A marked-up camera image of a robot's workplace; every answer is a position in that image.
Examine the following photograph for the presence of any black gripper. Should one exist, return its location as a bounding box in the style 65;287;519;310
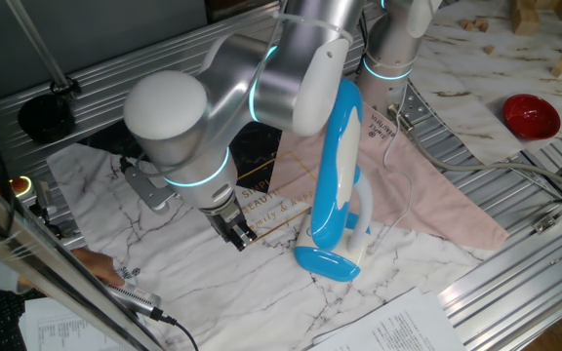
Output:
206;199;259;253

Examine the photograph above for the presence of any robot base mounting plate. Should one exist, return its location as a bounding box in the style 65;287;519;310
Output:
390;82;433;136

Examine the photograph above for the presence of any blue white desk lamp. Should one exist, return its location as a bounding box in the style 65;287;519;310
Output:
294;77;375;283

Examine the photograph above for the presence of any red emergency stop button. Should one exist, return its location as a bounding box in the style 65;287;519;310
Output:
10;175;36;201

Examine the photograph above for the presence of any person's bare hand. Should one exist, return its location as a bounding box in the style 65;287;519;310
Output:
68;247;127;289

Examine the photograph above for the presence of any marble pink black tablecloth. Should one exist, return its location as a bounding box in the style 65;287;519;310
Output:
46;99;509;351

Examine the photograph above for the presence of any printed paper sheet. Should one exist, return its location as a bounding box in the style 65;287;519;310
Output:
17;295;126;351
307;287;467;351

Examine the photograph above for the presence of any black round stand base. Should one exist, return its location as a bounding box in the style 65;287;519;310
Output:
17;92;76;143

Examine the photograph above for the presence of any white marble pattern sheet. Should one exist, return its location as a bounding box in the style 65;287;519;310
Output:
405;0;562;167

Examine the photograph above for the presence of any metal stand pole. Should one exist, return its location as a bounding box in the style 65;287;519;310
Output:
5;0;81;97

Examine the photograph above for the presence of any red bowl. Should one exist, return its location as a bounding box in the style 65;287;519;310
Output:
502;94;562;141

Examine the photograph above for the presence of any large wooden block stack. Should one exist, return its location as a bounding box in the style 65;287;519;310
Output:
509;0;541;36

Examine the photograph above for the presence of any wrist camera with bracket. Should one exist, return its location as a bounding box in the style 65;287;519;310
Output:
119;155;181;215

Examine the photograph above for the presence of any black depth camera cable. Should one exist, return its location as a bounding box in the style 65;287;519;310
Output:
157;314;199;351

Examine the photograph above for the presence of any silver depth camera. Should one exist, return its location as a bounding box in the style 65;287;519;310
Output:
102;280;164;323

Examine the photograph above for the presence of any thin white lamp cable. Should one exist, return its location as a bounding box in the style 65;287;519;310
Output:
366;85;415;253

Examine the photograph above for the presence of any aluminium frame bar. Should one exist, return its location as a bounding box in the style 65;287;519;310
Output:
0;160;168;351

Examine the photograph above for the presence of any thick grey robot cable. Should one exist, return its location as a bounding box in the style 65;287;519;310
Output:
386;103;562;206

